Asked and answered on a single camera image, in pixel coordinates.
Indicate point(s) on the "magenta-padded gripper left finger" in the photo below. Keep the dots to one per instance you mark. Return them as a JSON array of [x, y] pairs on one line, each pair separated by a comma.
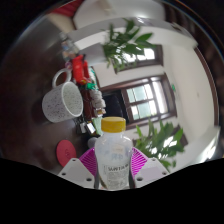
[[75, 171]]

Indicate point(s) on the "grey dumbbell pair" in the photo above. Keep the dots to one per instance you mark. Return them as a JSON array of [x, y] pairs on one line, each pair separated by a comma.
[[91, 142]]

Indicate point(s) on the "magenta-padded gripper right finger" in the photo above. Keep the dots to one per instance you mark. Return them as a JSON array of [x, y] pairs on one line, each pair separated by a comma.
[[151, 170]]

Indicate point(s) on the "white speckled mug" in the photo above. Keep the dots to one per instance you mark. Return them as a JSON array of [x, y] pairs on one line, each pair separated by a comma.
[[61, 103]]

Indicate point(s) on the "brown framed window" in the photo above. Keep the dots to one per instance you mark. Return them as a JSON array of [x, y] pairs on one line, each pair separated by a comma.
[[150, 55]]

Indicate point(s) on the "black office chair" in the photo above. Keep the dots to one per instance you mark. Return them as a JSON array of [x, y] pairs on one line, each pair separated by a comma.
[[115, 106]]

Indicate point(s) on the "red plastic box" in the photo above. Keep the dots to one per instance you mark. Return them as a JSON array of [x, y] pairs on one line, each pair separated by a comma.
[[79, 69]]

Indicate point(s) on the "clear yellow-capped drink bottle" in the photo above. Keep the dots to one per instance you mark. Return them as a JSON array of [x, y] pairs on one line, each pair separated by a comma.
[[113, 156]]

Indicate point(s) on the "small potted green plant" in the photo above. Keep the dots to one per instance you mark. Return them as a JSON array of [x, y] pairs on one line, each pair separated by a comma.
[[126, 46]]

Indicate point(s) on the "large potted green plant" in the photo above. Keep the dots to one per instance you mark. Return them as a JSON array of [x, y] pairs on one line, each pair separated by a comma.
[[160, 143]]

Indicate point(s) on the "flat round red coaster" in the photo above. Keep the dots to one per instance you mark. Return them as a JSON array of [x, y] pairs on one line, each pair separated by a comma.
[[65, 152]]

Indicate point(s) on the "green flat packet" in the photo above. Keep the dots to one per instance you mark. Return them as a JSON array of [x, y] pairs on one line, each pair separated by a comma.
[[97, 126]]

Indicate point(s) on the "red carpeted staircase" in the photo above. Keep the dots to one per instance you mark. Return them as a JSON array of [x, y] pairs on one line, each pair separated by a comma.
[[68, 8]]

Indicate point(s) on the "brown glazed double door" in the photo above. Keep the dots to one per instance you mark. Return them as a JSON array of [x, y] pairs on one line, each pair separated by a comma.
[[146, 100]]

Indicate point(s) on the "pile of wrapped snacks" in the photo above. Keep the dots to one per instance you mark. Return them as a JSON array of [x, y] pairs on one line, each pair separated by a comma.
[[97, 101]]

